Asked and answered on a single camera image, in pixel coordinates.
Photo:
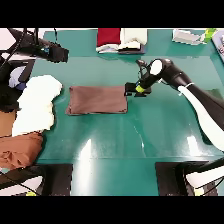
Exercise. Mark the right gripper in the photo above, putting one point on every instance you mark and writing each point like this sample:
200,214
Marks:
138,89

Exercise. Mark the cream garment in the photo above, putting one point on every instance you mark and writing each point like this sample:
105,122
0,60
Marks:
134,36

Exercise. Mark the red garment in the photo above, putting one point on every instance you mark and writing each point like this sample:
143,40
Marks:
108,36

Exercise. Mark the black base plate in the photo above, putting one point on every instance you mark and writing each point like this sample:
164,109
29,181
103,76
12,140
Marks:
166,178
60,180

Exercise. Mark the blue garment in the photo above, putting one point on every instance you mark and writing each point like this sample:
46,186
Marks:
17,78

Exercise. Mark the brown T-shirt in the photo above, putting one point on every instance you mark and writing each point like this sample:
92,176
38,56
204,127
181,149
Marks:
96,100

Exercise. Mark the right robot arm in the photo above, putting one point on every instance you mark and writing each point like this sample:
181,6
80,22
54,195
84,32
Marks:
166,70

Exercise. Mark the white garment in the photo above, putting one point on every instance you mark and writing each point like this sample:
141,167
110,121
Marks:
35,106

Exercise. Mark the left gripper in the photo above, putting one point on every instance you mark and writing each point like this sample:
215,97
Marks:
56,52

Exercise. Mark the orange garment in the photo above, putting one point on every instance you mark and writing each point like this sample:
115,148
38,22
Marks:
20,148

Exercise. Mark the black folded garment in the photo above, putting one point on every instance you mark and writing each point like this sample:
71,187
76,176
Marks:
133,51

